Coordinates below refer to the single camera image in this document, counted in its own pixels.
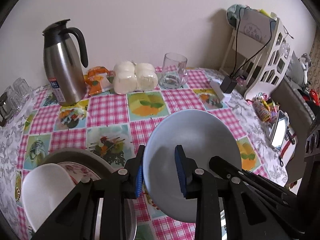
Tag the stainless steel thermos jug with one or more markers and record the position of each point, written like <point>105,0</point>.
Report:
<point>64,56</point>

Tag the white square bowl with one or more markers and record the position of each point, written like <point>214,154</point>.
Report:
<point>43,189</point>

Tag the black power adapter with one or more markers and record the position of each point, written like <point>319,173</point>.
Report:
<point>228,84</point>

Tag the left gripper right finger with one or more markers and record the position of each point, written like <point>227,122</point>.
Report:
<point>199,184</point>

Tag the floral rim round plate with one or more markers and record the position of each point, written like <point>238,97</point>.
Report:
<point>77,171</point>

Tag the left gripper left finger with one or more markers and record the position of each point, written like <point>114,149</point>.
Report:
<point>96,209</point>

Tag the smartphone on stand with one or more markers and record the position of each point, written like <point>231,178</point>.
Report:
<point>279,129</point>

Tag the clear drinking glass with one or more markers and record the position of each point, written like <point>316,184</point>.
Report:
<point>15,99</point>
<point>23,89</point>

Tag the colourful candy roll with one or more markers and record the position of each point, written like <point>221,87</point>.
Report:
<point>266,110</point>

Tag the clear glass mug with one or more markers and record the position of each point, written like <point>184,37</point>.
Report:
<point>174,73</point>

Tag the grey chair back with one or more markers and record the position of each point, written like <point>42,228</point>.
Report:
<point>301,117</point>

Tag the white paper bag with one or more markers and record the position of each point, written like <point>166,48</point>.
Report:
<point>251,22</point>

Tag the light blue bowl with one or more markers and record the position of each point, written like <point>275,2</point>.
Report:
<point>202,136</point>

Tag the stainless steel round plate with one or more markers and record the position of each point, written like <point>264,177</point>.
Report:
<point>101,169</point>

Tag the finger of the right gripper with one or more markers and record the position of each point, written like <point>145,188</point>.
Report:
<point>270,191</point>

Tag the orange snack packet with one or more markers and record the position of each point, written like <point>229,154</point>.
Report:
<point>99,80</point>

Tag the glass coffee pot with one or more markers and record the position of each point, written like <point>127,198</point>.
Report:
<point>6,109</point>

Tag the packed white steamed buns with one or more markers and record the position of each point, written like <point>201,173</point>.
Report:
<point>130,77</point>

